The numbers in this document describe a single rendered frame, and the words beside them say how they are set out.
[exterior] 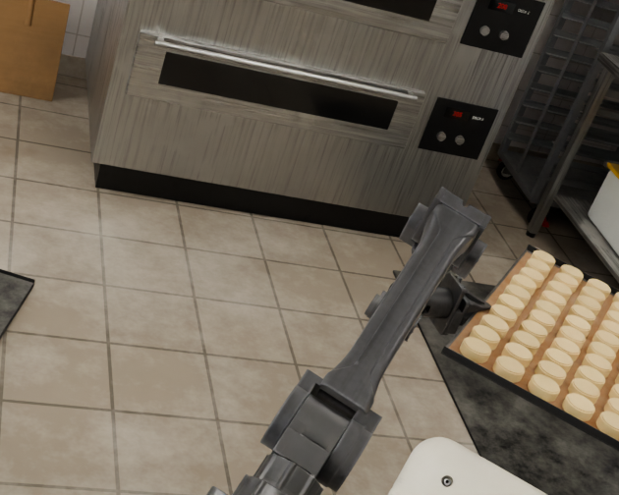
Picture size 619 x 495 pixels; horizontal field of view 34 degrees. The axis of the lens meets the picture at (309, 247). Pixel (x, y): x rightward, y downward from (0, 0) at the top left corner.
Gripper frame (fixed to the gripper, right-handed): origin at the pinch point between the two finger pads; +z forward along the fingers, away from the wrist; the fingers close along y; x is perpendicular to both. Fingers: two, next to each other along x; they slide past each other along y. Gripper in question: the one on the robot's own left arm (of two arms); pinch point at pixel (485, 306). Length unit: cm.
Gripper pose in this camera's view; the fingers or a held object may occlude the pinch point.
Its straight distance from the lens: 191.2
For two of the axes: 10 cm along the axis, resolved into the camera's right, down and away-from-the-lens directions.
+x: 3.1, 5.4, -7.8
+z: 9.0, 1.1, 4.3
